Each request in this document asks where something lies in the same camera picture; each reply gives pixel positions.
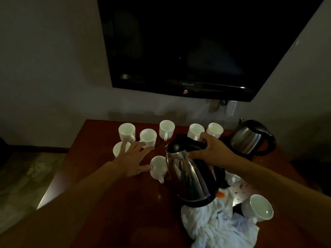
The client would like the white ceramic cup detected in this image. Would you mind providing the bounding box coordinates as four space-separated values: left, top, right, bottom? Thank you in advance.
187 123 205 141
113 141 131 158
206 122 224 139
224 169 241 186
241 194 274 225

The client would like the dark red wooden table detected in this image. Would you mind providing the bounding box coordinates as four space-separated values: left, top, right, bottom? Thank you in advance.
37 119 331 248

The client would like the black and steel kettle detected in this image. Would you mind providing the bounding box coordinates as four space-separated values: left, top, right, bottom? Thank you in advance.
165 134 228 208

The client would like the person's right hand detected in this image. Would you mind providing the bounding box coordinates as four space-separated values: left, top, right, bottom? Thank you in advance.
187 132 237 169

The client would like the person's right forearm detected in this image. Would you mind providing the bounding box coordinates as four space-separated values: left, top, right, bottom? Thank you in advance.
229 155 331 246

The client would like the black wall television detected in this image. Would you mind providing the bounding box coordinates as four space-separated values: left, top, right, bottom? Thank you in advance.
96 0 326 102

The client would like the white cloth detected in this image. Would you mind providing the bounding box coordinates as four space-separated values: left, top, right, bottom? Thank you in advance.
180 189 260 248

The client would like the person's left hand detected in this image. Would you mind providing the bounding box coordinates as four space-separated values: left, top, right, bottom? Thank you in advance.
112 141 155 178

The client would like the steel kettle with black lid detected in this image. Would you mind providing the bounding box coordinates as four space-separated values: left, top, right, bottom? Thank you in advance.
229 118 277 157

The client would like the person's left forearm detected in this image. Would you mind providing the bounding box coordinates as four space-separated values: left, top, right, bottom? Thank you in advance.
0 161 129 248

